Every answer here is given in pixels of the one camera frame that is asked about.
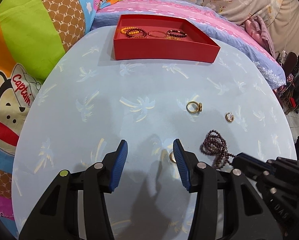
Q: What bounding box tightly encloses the purple garnet bead strand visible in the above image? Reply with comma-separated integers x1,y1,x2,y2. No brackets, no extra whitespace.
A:
199,129,236,170

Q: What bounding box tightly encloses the gold hoop earring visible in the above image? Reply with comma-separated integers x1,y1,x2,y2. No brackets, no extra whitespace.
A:
225,112,235,123
169,151,177,164

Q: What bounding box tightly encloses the gold ring with red stone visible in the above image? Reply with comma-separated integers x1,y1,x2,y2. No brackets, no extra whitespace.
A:
186,101,203,115

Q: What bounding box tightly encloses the black bead bracelet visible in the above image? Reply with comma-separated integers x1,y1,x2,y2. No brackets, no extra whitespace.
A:
166,29,188,38

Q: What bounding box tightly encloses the thin gold bangle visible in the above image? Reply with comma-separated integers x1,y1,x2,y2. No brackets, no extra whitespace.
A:
148,30,167,38

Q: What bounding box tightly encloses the orange bead bracelet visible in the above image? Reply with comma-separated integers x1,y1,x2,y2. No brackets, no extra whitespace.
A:
120,26,138,37

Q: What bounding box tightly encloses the red jewelry tray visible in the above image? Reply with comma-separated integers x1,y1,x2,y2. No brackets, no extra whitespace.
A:
113,14,220,63

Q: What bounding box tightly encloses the dark wooden chair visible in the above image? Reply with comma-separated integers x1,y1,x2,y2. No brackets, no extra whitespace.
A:
282,52,297,81

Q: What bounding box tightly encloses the pink and blue pillow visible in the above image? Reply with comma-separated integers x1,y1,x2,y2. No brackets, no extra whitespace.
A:
91,0,287,89

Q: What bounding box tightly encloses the pink folded cloth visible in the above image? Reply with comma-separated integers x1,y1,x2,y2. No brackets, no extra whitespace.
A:
244,16,275,57

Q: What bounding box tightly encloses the colourful monkey cartoon quilt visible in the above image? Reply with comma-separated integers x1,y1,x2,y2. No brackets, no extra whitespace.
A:
0,0,126,238

